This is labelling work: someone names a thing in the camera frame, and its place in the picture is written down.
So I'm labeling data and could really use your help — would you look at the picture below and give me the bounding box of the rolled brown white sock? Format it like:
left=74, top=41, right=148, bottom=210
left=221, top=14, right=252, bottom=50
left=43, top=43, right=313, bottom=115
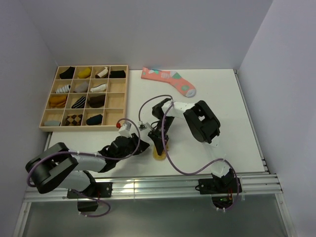
left=95, top=67, right=109, bottom=79

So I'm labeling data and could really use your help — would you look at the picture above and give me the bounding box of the rolled black white striped sock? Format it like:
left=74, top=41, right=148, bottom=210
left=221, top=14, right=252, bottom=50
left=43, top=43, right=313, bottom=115
left=71, top=96, right=86, bottom=109

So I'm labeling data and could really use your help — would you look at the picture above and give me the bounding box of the wooden compartment tray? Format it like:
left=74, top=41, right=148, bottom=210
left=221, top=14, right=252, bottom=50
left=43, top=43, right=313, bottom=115
left=39, top=65, right=129, bottom=132

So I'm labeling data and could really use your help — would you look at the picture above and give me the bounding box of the tan yellow sock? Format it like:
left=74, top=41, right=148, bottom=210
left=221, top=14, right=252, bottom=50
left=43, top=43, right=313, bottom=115
left=153, top=146, right=166, bottom=160

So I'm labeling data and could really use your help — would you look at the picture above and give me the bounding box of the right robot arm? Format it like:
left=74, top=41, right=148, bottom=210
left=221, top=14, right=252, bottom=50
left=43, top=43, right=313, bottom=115
left=148, top=99, right=236, bottom=193

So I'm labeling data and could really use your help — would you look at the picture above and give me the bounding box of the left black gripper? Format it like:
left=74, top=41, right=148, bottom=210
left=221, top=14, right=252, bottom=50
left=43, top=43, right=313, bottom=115
left=116, top=132, right=150, bottom=162

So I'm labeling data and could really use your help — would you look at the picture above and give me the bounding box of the rolled dark brown sock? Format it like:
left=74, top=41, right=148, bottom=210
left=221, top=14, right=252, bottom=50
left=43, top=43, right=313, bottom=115
left=88, top=94, right=106, bottom=108

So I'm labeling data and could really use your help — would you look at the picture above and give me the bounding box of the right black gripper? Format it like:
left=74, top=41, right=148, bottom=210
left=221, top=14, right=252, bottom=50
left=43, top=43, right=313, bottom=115
left=148, top=116, right=175, bottom=156

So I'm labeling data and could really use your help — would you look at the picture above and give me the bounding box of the rolled light blue sock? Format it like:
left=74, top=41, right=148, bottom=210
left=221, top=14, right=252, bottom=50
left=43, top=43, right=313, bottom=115
left=44, top=120, right=61, bottom=126

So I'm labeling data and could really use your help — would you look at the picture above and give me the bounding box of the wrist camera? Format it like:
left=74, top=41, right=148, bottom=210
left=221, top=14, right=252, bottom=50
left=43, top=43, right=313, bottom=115
left=138, top=121, right=151, bottom=131
left=116, top=122, right=131, bottom=138

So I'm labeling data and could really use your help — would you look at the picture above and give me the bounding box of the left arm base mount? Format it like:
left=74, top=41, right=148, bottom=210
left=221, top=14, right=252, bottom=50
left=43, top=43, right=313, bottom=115
left=67, top=182, right=113, bottom=217

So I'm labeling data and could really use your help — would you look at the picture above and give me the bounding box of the pink patterned sock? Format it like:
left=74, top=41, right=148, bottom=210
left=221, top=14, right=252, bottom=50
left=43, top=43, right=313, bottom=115
left=141, top=67, right=197, bottom=98

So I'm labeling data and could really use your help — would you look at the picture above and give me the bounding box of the rolled orange sock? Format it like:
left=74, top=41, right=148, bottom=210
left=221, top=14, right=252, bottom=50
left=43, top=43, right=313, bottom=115
left=48, top=95, right=68, bottom=108

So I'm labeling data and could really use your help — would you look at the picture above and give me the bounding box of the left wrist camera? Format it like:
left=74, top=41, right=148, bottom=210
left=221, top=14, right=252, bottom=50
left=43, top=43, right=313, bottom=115
left=116, top=122, right=131, bottom=138

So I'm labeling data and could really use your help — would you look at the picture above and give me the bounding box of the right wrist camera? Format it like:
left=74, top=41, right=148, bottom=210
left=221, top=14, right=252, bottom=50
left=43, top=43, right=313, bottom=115
left=138, top=121, right=151, bottom=131

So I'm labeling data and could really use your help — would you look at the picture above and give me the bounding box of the rolled mustard yellow sock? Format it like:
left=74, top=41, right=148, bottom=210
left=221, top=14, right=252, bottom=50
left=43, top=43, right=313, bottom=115
left=78, top=68, right=91, bottom=79

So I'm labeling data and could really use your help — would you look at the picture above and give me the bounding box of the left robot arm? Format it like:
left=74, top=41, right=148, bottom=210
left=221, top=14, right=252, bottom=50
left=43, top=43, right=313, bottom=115
left=25, top=133, right=150, bottom=197

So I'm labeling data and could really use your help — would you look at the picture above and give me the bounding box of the rolled grey sock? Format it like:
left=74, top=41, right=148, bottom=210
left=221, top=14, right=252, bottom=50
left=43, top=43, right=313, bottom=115
left=74, top=81, right=89, bottom=93

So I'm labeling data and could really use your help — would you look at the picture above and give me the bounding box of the rolled brown argyle sock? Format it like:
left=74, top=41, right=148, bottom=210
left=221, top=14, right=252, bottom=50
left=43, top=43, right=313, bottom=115
left=64, top=114, right=83, bottom=126

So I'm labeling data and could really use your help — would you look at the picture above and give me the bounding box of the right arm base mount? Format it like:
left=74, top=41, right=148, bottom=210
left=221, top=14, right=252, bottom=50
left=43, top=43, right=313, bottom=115
left=195, top=169, right=242, bottom=211

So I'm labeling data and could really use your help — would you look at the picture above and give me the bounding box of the rolled navy sock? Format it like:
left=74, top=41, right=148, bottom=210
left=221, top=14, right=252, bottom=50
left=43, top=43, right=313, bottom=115
left=86, top=114, right=103, bottom=125

